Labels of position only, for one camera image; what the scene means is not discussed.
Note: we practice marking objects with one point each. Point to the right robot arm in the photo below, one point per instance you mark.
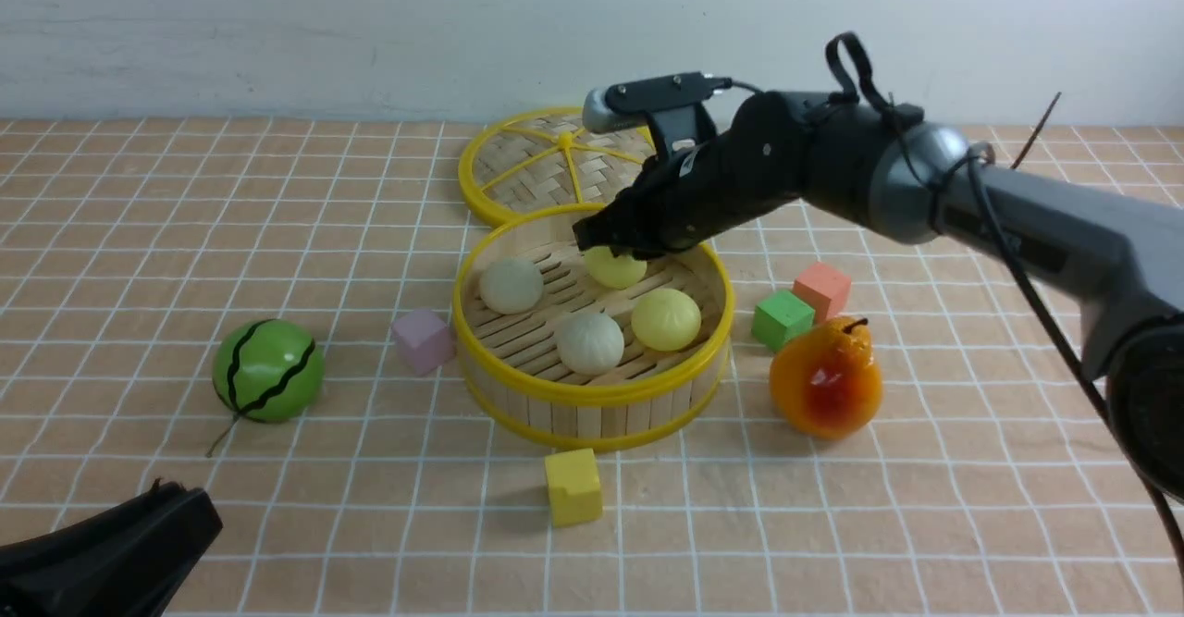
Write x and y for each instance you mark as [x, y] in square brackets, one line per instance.
[1117, 257]

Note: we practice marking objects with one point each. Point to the green toy watermelon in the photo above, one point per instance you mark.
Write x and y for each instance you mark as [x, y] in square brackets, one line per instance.
[267, 371]

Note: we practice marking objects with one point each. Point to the yellow bun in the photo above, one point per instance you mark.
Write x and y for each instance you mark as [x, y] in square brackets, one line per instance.
[666, 320]
[617, 272]

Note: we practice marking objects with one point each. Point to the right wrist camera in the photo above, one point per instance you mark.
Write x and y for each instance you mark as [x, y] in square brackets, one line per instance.
[647, 99]

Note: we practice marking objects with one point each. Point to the bamboo steamer tray yellow rim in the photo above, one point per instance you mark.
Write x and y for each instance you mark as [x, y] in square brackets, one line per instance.
[513, 370]

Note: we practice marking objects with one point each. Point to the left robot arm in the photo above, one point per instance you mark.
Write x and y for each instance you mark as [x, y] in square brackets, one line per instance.
[130, 560]

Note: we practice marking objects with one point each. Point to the bamboo steamer lid yellow rim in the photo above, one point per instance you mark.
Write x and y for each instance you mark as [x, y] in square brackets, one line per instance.
[547, 157]

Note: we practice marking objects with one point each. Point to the salmon wooden cube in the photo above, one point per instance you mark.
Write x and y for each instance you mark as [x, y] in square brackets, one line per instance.
[824, 288]

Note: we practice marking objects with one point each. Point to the checkered orange tablecloth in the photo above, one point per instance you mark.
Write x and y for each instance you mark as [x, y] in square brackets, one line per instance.
[132, 248]

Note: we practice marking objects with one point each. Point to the yellow bun front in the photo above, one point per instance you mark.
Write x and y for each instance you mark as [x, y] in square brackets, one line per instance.
[666, 320]

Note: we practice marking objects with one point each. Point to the pink wooden cube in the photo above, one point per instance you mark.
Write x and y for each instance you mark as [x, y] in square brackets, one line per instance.
[424, 341]

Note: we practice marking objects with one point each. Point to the yellow bun back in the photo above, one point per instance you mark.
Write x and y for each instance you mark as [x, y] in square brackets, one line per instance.
[617, 272]

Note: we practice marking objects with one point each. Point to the green wooden cube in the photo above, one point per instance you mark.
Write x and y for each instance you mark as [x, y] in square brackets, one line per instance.
[780, 318]

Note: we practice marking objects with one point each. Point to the yellow wooden block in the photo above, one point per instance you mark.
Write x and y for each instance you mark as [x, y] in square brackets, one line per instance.
[573, 487]

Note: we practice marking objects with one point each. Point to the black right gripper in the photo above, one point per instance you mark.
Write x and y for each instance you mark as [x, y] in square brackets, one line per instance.
[679, 202]

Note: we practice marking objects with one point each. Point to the white bun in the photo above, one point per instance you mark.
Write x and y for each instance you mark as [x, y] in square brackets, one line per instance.
[511, 286]
[590, 344]

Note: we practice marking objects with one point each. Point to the orange toy pear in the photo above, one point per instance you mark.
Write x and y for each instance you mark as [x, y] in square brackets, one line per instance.
[827, 383]

